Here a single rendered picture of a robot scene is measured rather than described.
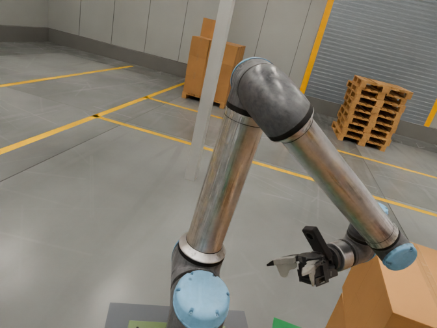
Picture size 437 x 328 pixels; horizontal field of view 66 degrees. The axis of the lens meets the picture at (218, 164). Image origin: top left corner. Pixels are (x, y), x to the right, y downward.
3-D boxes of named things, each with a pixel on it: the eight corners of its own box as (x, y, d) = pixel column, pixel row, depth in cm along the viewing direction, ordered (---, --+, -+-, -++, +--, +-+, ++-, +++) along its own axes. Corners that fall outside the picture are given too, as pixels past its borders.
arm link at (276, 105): (282, 60, 62) (431, 258, 88) (267, 52, 73) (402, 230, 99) (235, 102, 65) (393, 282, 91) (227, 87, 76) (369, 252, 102)
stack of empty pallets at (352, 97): (387, 153, 709) (415, 93, 660) (336, 139, 723) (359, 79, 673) (374, 137, 828) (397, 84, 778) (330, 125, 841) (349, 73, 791)
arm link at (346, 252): (352, 241, 103) (327, 238, 111) (341, 245, 100) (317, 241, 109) (356, 271, 103) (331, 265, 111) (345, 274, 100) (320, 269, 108)
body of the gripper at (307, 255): (315, 287, 95) (344, 276, 101) (311, 257, 95) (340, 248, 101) (296, 282, 101) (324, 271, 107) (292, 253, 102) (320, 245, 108)
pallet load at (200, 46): (223, 109, 748) (242, 27, 681) (181, 97, 760) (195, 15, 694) (233, 100, 858) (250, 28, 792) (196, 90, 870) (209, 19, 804)
